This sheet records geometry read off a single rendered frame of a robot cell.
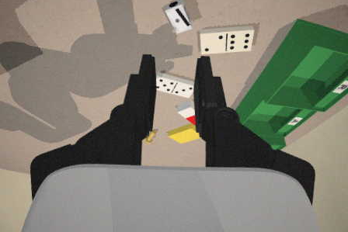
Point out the yellow sticky note pad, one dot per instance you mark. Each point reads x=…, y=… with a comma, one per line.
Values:
x=184, y=134

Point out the brass bolt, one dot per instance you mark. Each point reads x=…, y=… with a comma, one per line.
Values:
x=149, y=139

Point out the silver pencil sharpener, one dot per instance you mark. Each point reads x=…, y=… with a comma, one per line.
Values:
x=178, y=16

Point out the green rack of bins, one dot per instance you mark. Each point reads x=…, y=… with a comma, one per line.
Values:
x=314, y=80

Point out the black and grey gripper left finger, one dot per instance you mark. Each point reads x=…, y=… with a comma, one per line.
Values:
x=113, y=142

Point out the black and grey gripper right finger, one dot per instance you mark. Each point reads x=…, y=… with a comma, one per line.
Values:
x=229, y=144

